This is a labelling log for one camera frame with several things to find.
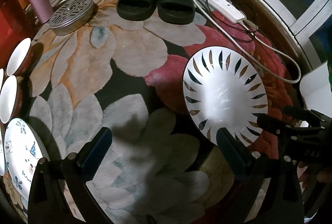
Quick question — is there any white power strip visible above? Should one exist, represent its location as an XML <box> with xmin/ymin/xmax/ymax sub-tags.
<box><xmin>207</xmin><ymin>0</ymin><xmax>246</xmax><ymax>24</ymax></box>

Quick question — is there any white plate with leaf pattern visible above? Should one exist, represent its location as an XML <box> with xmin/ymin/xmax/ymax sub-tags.
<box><xmin>183</xmin><ymin>46</ymin><xmax>268</xmax><ymax>146</ymax></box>

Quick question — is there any red bowl white inside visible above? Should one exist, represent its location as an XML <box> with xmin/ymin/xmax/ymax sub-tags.
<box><xmin>0</xmin><ymin>76</ymin><xmax>22</xmax><ymax>124</ymax></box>
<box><xmin>6</xmin><ymin>38</ymin><xmax>33</xmax><ymax>76</ymax></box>

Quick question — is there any right black slipper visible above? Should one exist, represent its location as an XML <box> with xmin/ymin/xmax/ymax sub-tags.
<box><xmin>157</xmin><ymin>0</ymin><xmax>195</xmax><ymax>25</ymax></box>

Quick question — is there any red box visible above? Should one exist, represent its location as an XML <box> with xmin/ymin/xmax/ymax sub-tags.
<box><xmin>0</xmin><ymin>0</ymin><xmax>35</xmax><ymax>68</ymax></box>

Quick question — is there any white paper sheet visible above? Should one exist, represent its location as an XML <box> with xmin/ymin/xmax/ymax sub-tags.
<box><xmin>299</xmin><ymin>61</ymin><xmax>331</xmax><ymax>117</ymax></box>

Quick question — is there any white power cable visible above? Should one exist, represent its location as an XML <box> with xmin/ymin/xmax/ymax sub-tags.
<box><xmin>53</xmin><ymin>0</ymin><xmax>302</xmax><ymax>84</ymax></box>

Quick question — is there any large bear cartoon plate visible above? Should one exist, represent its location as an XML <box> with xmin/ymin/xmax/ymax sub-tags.
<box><xmin>5</xmin><ymin>118</ymin><xmax>49</xmax><ymax>200</ymax></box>

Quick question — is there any round perforated metal tin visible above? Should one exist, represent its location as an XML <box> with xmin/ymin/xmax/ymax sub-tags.
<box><xmin>48</xmin><ymin>0</ymin><xmax>95</xmax><ymax>36</ymax></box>

